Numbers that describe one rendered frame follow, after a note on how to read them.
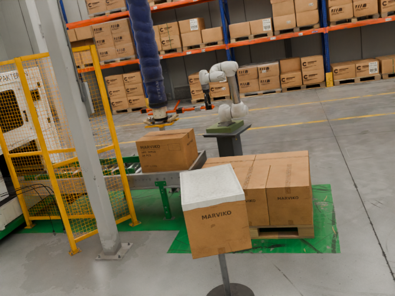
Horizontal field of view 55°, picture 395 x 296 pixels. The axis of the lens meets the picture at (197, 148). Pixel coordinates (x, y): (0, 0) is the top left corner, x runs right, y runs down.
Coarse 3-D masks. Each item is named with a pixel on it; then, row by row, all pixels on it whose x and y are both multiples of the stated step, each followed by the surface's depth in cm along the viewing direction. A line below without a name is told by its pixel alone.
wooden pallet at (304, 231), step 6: (312, 204) 401; (312, 210) 386; (252, 228) 376; (258, 228) 380; (300, 228) 362; (306, 228) 361; (312, 228) 359; (252, 234) 378; (258, 234) 377; (264, 234) 380; (270, 234) 377; (276, 234) 376; (282, 234) 374; (288, 234) 372; (294, 234) 370; (300, 234) 364; (306, 234) 363; (312, 234) 361
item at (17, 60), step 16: (80, 48) 389; (16, 64) 356; (96, 64) 401; (48, 80) 377; (32, 112) 369; (96, 112) 410; (96, 128) 413; (112, 128) 421; (112, 144) 427; (48, 160) 384; (64, 160) 397; (112, 192) 434; (128, 192) 443; (64, 208) 400; (64, 224) 405; (80, 240) 416
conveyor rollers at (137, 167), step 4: (108, 164) 524; (112, 164) 518; (116, 164) 512; (124, 164) 511; (128, 164) 504; (132, 164) 499; (136, 164) 506; (68, 168) 541; (76, 168) 530; (80, 168) 525; (104, 168) 513; (108, 168) 506; (112, 168) 500; (116, 168) 496; (136, 168) 486; (140, 168) 479; (60, 172) 524; (64, 172) 519; (68, 172) 515; (136, 172) 467; (140, 172) 477
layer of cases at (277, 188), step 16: (208, 160) 463; (224, 160) 453; (240, 160) 443; (256, 160) 434; (272, 160) 425; (288, 160) 417; (304, 160) 409; (240, 176) 397; (256, 176) 389; (272, 176) 382; (288, 176) 375; (304, 176) 368; (256, 192) 362; (272, 192) 358; (288, 192) 354; (304, 192) 350; (256, 208) 368; (272, 208) 363; (288, 208) 359; (304, 208) 355; (256, 224) 373; (272, 224) 369; (288, 224) 365; (304, 224) 360
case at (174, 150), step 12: (156, 132) 474; (168, 132) 464; (180, 132) 453; (192, 132) 459; (144, 144) 447; (156, 144) 441; (168, 144) 436; (180, 144) 431; (192, 144) 457; (144, 156) 452; (156, 156) 446; (168, 156) 441; (180, 156) 436; (192, 156) 454; (144, 168) 457; (156, 168) 452; (168, 168) 447; (180, 168) 441
